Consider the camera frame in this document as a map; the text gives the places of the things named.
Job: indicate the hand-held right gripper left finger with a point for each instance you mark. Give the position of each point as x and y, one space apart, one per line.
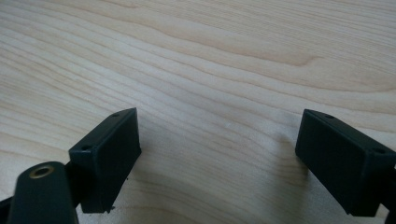
106 161

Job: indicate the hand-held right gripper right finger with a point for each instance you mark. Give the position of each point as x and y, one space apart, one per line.
342 161

